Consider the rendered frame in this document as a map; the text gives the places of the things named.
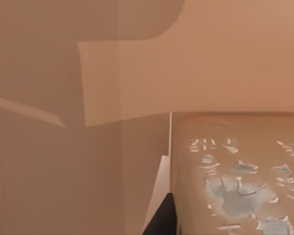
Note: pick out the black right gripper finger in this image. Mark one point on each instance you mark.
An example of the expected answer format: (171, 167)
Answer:
(165, 215)

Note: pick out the brown box with pale print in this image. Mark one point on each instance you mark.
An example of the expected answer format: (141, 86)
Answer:
(235, 176)

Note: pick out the salmon-coloured box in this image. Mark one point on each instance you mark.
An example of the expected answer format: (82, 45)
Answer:
(88, 73)

